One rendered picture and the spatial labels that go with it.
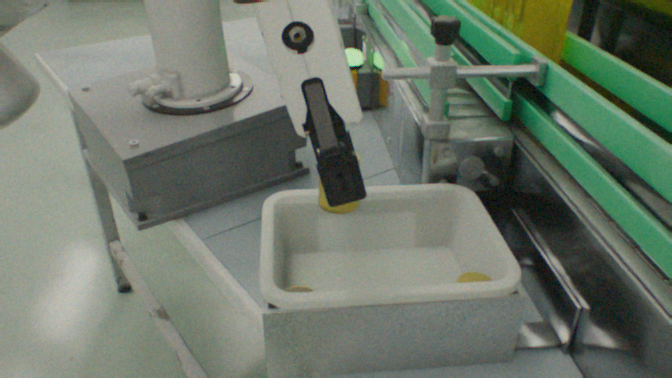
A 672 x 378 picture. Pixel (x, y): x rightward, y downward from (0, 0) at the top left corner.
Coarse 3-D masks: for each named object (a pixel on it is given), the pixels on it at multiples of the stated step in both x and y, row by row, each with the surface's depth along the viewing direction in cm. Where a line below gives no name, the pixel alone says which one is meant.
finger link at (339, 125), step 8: (336, 112) 39; (336, 120) 40; (312, 128) 40; (336, 128) 39; (344, 128) 39; (312, 136) 40; (344, 136) 40; (312, 144) 40; (320, 160) 40; (320, 168) 41
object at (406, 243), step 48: (288, 192) 57; (384, 192) 57; (432, 192) 58; (288, 240) 59; (336, 240) 59; (384, 240) 60; (432, 240) 61; (480, 240) 53; (336, 288) 55; (384, 288) 44; (432, 288) 44; (480, 288) 44
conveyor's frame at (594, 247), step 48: (336, 0) 154; (384, 48) 89; (384, 96) 85; (528, 144) 58; (480, 192) 73; (528, 192) 57; (576, 192) 50; (576, 240) 47; (576, 288) 48; (624, 288) 41; (576, 336) 48; (624, 336) 41
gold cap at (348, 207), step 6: (324, 198) 45; (324, 204) 45; (342, 204) 45; (348, 204) 45; (354, 204) 45; (324, 210) 45; (330, 210) 45; (336, 210) 45; (342, 210) 45; (348, 210) 45
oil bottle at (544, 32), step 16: (512, 0) 65; (528, 0) 61; (544, 0) 61; (560, 0) 61; (512, 16) 65; (528, 16) 62; (544, 16) 62; (560, 16) 62; (512, 32) 66; (528, 32) 63; (544, 32) 63; (560, 32) 63; (544, 48) 64; (560, 48) 64
